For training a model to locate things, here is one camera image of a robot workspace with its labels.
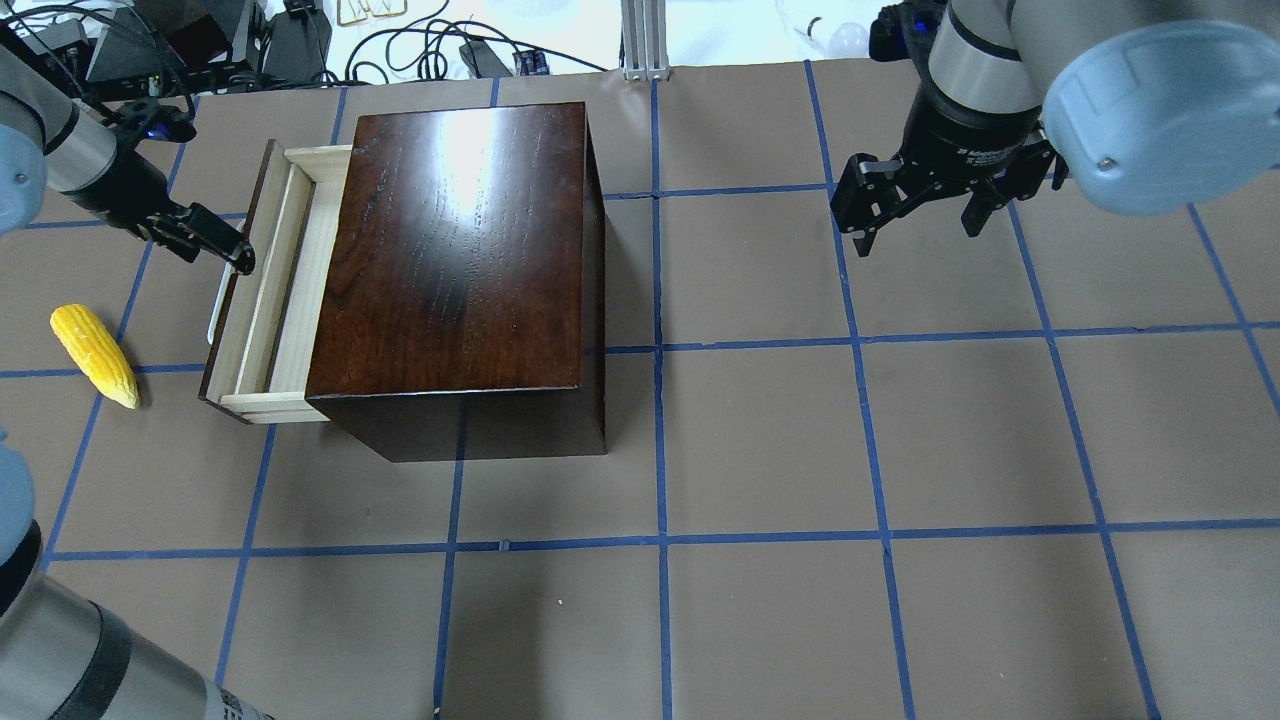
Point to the black gripper near corn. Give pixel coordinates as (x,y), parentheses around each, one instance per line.
(122,187)

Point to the grey robot arm near corn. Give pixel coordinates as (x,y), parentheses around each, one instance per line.
(64,655)

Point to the white light bulb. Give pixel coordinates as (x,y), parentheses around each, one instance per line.
(826,29)

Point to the dark wooden drawer cabinet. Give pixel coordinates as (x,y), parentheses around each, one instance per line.
(463,308)

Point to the light wood drawer white handle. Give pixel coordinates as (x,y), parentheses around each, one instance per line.
(263,328)

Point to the yellow corn cob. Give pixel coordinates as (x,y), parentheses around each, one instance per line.
(92,347)

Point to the aluminium frame post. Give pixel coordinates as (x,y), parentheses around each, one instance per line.
(644,49)

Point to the black power adapter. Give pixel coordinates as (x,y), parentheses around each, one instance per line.
(482,61)

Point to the gold wire rack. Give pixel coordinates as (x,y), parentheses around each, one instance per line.
(352,12)

